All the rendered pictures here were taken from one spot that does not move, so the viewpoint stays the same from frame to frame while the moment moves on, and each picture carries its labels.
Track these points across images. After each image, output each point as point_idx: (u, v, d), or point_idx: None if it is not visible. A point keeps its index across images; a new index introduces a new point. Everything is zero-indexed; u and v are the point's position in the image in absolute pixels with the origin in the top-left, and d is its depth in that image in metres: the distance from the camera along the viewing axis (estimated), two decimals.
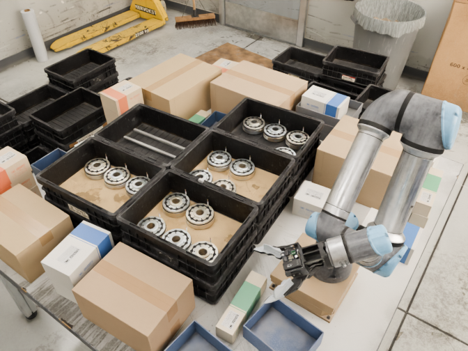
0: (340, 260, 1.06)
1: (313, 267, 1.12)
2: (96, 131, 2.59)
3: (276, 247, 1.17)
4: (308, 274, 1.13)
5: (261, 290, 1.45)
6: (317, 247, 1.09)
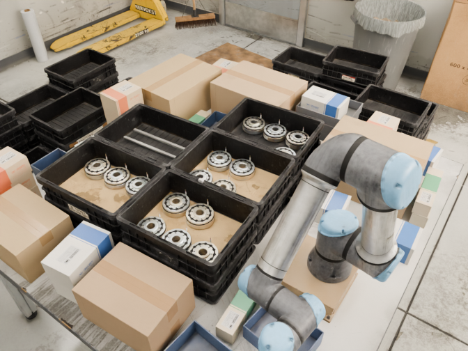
0: None
1: None
2: (96, 131, 2.59)
3: None
4: None
5: None
6: None
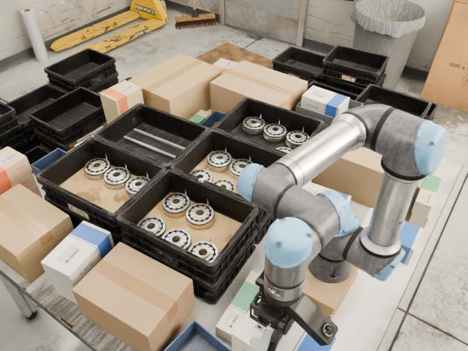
0: (265, 283, 0.77)
1: (285, 310, 0.81)
2: (96, 131, 2.59)
3: None
4: (287, 323, 0.81)
5: None
6: None
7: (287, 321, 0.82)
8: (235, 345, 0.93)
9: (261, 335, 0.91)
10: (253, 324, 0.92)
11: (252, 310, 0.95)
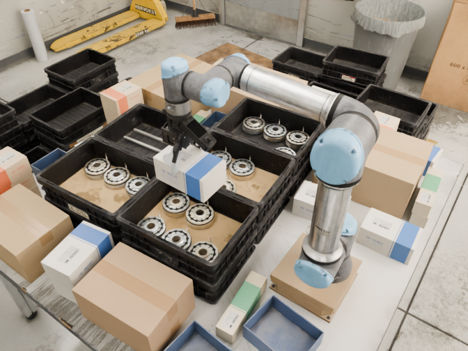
0: (165, 104, 1.21)
1: (182, 128, 1.25)
2: (96, 131, 2.59)
3: None
4: (182, 137, 1.26)
5: (261, 290, 1.45)
6: None
7: (183, 136, 1.26)
8: (157, 168, 1.37)
9: None
10: (168, 153, 1.36)
11: (169, 146, 1.39)
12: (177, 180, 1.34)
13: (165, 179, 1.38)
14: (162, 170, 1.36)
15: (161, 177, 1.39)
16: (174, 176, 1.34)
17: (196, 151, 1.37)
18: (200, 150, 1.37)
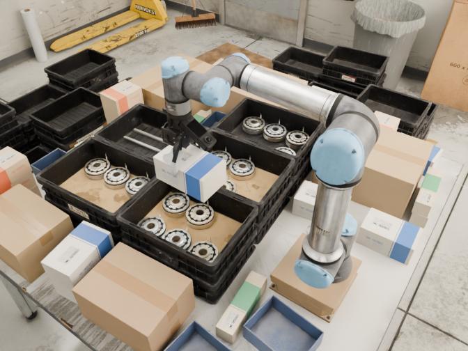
0: (165, 104, 1.21)
1: (182, 128, 1.25)
2: (96, 131, 2.59)
3: None
4: (183, 136, 1.25)
5: (261, 290, 1.45)
6: None
7: (183, 136, 1.26)
8: (157, 168, 1.37)
9: None
10: (168, 152, 1.36)
11: (169, 146, 1.39)
12: (177, 180, 1.34)
13: (165, 178, 1.38)
14: (162, 170, 1.36)
15: (161, 177, 1.39)
16: (174, 175, 1.34)
17: (196, 151, 1.37)
18: (200, 150, 1.37)
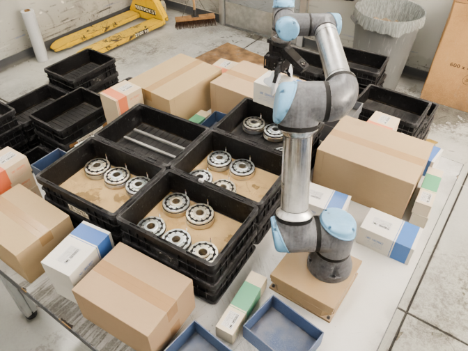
0: (272, 34, 1.56)
1: (282, 54, 1.61)
2: (96, 131, 2.59)
3: None
4: (283, 61, 1.61)
5: (261, 290, 1.45)
6: None
7: (283, 60, 1.61)
8: (255, 91, 1.73)
9: None
10: None
11: (264, 75, 1.74)
12: (273, 99, 1.70)
13: (261, 100, 1.73)
14: (260, 92, 1.71)
15: (258, 99, 1.74)
16: (271, 96, 1.69)
17: (286, 78, 1.72)
18: (290, 77, 1.73)
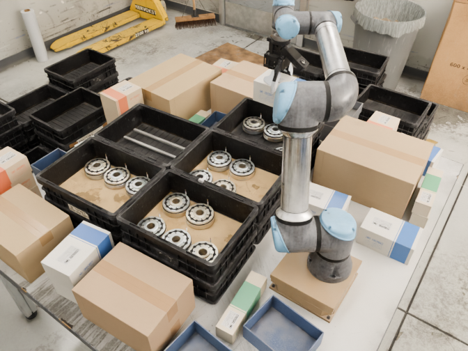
0: (272, 33, 1.56)
1: (282, 53, 1.60)
2: (96, 131, 2.59)
3: None
4: (283, 60, 1.60)
5: (261, 290, 1.45)
6: None
7: (283, 59, 1.61)
8: (255, 90, 1.72)
9: None
10: None
11: (264, 74, 1.74)
12: (273, 98, 1.69)
13: (261, 99, 1.73)
14: (260, 91, 1.71)
15: (258, 98, 1.74)
16: (271, 95, 1.69)
17: (286, 76, 1.72)
18: (290, 76, 1.72)
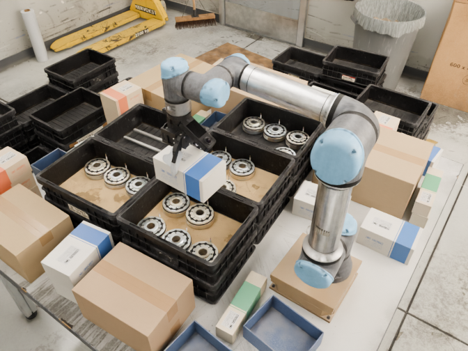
0: (165, 105, 1.21)
1: (181, 129, 1.25)
2: (96, 131, 2.59)
3: None
4: (182, 137, 1.25)
5: (261, 290, 1.45)
6: None
7: (183, 136, 1.26)
8: (157, 168, 1.37)
9: None
10: (168, 153, 1.36)
11: (169, 146, 1.39)
12: (177, 180, 1.34)
13: (164, 179, 1.38)
14: (162, 170, 1.36)
15: (161, 177, 1.39)
16: (173, 176, 1.34)
17: (195, 152, 1.37)
18: (199, 151, 1.37)
